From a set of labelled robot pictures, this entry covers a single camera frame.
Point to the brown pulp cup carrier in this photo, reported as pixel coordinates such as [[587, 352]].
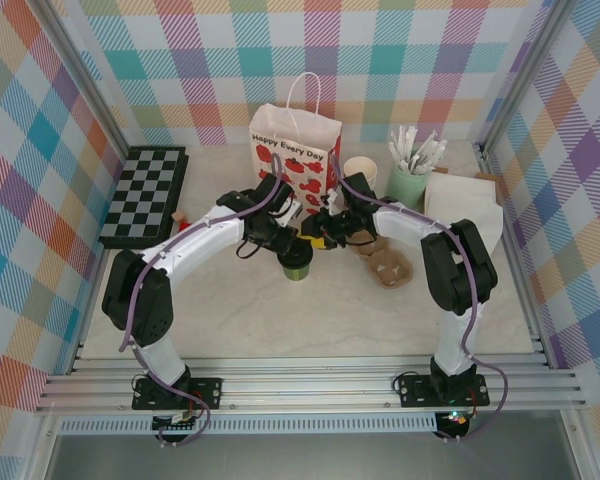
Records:
[[387, 267]]

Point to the beige paper cup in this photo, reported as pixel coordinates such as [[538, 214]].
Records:
[[358, 167]]

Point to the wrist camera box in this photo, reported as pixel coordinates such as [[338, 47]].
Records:
[[275, 192], [357, 190]]

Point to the red wooden toy block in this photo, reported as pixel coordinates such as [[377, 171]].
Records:
[[184, 225]]

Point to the white paper napkin stack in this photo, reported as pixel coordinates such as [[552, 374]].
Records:
[[460, 184]]

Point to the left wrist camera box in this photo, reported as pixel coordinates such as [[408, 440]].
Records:
[[275, 192]]

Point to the green paper cup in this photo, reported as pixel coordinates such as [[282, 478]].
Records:
[[296, 274]]

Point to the aluminium frame post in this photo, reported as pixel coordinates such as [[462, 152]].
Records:
[[85, 75], [524, 75]]

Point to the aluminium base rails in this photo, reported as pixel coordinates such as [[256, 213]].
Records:
[[305, 385]]

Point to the white red paper gift bag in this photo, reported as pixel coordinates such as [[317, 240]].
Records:
[[280, 130]]

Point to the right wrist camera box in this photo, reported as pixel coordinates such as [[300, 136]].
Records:
[[357, 190]]

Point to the white draped paper napkin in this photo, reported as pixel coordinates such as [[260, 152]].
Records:
[[470, 235]]

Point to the small circuit board with light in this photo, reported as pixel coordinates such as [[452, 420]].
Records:
[[455, 419]]

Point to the black grey chess board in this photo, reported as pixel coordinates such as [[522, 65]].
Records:
[[140, 200]]

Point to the mint green straw holder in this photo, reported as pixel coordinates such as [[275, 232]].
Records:
[[405, 192]]

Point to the black plastic coffee lid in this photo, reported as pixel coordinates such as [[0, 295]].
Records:
[[296, 256]]

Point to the aluminium side rail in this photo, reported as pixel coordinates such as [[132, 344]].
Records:
[[517, 260]]

